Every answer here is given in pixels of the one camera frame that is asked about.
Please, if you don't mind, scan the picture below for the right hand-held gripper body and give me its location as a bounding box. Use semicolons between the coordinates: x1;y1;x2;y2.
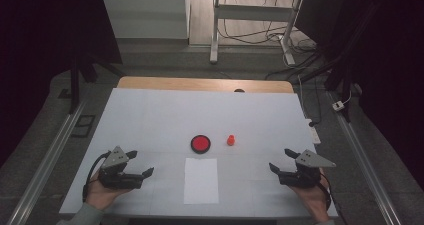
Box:
279;148;337;189

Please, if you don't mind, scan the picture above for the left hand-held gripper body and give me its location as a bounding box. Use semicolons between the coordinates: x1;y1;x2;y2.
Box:
98;145;144;190

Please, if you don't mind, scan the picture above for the round red ink pad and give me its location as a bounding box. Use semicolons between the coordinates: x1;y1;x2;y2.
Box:
190;134;212;155

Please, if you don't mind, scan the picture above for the person's right hand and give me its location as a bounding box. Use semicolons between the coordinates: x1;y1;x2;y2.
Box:
289;175;331;223

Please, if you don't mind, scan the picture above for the person's left hand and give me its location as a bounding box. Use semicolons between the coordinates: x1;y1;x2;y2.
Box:
84;171;132;212

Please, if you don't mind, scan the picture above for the black floor plate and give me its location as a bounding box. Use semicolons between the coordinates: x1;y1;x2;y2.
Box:
70;114;96;139

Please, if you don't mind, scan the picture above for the small white paper sheet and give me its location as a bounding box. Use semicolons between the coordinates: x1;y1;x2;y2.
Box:
183;157;220;205

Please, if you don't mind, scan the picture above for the black tripod stand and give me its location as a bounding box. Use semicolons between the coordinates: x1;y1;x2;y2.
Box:
68;49;127;115

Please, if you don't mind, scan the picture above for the black metal stand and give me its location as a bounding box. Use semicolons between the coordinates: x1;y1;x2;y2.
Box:
296;0;384;123

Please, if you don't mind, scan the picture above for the black curtain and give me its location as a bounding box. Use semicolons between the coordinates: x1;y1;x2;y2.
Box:
0;0;123;169
293;0;424;190

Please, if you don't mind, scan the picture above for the white cabinet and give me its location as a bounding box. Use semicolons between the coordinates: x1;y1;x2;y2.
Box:
99;0;191;41

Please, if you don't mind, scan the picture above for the white-legged desk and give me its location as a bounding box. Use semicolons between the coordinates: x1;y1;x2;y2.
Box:
99;0;344;66

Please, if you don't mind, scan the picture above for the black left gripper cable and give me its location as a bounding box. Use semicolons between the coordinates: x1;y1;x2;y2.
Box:
82;150;113;203

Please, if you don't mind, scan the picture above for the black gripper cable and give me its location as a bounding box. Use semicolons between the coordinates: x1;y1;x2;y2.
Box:
318;171;349;225
82;150;113;203

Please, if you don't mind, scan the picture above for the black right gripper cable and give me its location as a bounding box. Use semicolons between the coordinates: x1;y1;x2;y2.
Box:
318;171;349;225

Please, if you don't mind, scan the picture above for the aluminium rail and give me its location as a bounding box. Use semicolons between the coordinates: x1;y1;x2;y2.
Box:
6;98;90;225
326;90;403;225

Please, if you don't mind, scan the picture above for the tangle of black floor cables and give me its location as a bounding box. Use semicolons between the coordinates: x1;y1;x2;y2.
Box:
218;0;323;81

